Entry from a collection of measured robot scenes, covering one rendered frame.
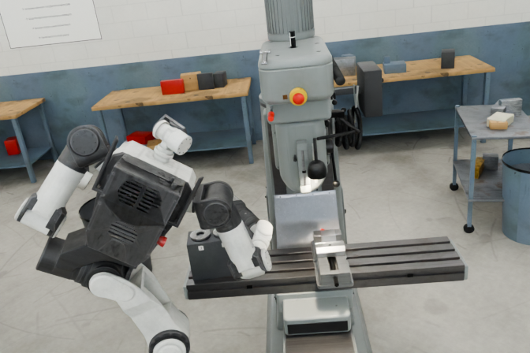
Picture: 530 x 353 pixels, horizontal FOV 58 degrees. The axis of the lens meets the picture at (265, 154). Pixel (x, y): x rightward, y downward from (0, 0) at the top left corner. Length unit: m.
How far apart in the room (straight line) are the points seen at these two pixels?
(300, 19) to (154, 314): 1.24
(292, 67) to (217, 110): 4.73
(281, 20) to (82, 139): 0.95
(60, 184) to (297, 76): 0.82
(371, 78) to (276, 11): 0.49
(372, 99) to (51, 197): 1.34
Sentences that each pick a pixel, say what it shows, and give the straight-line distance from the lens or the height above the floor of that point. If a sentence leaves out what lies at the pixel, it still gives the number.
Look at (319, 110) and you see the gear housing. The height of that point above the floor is 1.67.
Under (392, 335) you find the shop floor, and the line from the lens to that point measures 3.23.
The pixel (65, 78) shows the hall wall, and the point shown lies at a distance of 6.75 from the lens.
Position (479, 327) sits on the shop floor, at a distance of 3.37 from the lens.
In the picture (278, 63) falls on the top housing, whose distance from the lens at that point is 1.64.
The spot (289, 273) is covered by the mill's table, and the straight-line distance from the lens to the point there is 2.16.
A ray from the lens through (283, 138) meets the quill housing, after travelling 1.85.
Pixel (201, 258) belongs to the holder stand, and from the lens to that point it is 2.13.
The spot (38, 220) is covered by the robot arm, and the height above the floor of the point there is 1.56.
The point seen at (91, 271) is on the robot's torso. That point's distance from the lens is 1.64.
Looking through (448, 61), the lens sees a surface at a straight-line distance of 5.78.
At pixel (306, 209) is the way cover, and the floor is 1.02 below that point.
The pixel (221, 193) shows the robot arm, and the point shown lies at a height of 1.55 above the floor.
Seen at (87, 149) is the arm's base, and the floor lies 1.76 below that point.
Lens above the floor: 2.20
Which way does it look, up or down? 22 degrees down
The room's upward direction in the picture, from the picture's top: 7 degrees counter-clockwise
